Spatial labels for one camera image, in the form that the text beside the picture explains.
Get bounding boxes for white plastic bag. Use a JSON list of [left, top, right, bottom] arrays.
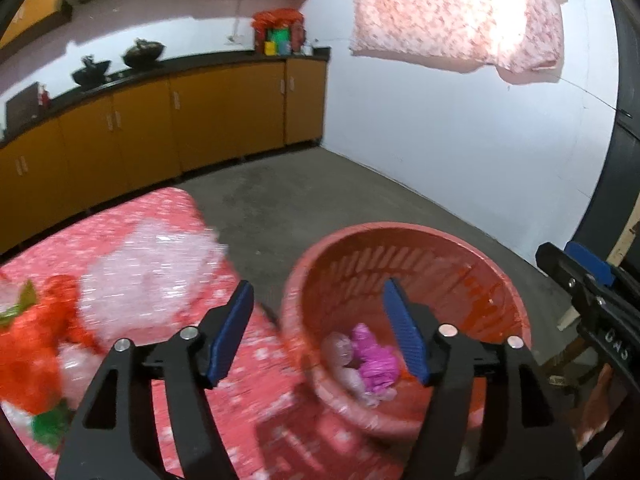
[[58, 344, 102, 411]]

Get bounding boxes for orange plastic bag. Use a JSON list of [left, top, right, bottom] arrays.
[[1, 274, 103, 415]]

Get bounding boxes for purple plastic bag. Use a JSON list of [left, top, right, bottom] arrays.
[[350, 323, 400, 394]]

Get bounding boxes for clear bubble wrap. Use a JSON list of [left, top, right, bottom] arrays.
[[78, 219, 227, 348]]

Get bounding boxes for yellow green plastic bag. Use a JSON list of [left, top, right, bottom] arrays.
[[1, 280, 37, 328]]

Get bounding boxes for clear plastic bag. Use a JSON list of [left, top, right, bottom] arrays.
[[321, 333, 397, 408]]

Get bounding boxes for lower wooden kitchen cabinets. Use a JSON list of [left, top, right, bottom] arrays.
[[1, 55, 329, 252]]

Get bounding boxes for red floral tablecloth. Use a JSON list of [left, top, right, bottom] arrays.
[[1, 188, 401, 479]]

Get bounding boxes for red plastic laundry basket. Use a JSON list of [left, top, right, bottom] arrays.
[[280, 221, 532, 440]]

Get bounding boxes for pink floral curtain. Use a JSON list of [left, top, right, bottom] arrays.
[[350, 0, 565, 74]]

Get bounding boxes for dark cutting board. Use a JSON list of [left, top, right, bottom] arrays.
[[6, 82, 40, 133]]

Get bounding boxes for small red bottle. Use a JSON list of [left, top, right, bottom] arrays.
[[38, 84, 50, 110]]

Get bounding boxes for black wok left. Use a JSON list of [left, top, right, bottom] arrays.
[[72, 55, 111, 87]]

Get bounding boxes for black wok with lid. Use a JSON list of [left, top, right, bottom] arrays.
[[122, 38, 165, 70]]

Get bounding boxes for white cup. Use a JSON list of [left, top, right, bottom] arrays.
[[302, 41, 314, 56]]

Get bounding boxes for red bag on containers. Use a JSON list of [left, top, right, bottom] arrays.
[[252, 8, 306, 55]]

